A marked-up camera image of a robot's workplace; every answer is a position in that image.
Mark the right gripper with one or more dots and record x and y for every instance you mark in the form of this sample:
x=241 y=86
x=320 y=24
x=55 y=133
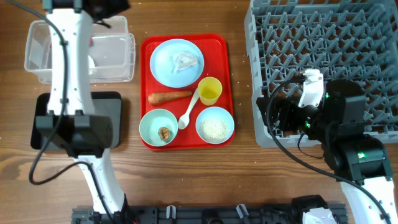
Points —
x=287 y=107

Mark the light blue plate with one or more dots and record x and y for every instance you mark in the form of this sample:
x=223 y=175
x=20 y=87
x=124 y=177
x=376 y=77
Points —
x=161 y=63

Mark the orange carrot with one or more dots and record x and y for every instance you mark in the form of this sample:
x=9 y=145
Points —
x=163 y=97

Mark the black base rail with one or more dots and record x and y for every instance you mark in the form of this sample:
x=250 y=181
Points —
x=304 y=209

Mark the light blue bowl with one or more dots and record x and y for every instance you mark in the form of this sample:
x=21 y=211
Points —
x=215 y=112

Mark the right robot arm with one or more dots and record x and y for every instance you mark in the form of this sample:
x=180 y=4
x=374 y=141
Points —
x=358 y=161

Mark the green bowl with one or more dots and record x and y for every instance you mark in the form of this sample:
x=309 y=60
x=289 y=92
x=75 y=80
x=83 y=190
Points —
x=152 y=121

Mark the red serving tray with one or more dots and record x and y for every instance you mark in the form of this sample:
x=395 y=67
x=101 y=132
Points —
x=215 y=52

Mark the black plastic tray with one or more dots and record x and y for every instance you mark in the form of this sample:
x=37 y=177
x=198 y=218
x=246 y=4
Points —
x=107 y=103

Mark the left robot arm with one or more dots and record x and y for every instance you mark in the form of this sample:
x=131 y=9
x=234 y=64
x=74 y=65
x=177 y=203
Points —
x=72 y=122

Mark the white plastic spoon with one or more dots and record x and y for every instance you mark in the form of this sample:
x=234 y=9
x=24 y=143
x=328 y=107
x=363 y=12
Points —
x=184 y=120

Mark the white tissue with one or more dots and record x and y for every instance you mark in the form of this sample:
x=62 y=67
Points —
x=183 y=61

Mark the yellow plastic cup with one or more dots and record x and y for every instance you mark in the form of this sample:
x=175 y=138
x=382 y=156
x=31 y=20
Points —
x=209 y=89

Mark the brown food scrap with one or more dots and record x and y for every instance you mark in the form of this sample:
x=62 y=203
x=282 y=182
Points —
x=164 y=133

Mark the white rice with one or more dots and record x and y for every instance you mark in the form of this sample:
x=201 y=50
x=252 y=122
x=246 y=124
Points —
x=213 y=130

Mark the clear plastic bin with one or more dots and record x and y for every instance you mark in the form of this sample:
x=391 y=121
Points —
x=112 y=52

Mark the grey dishwasher rack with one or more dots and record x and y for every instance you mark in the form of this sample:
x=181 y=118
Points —
x=353 y=40

